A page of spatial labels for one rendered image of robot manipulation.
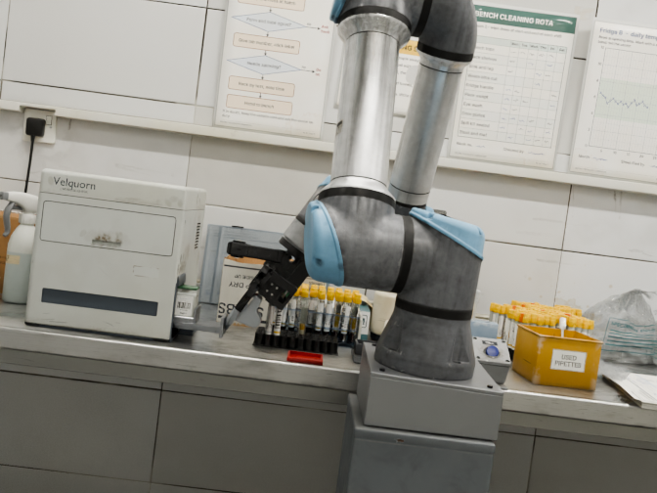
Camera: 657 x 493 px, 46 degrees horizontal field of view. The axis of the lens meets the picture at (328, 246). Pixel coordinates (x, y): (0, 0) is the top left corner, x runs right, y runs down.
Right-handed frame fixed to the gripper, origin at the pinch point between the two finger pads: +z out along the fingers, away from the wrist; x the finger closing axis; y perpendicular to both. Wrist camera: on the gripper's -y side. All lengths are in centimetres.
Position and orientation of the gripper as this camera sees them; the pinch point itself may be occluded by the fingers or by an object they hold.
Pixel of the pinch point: (226, 321)
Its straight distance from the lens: 154.5
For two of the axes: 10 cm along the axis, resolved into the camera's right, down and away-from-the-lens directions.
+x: -0.2, -0.6, 10.0
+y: 7.9, 6.1, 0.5
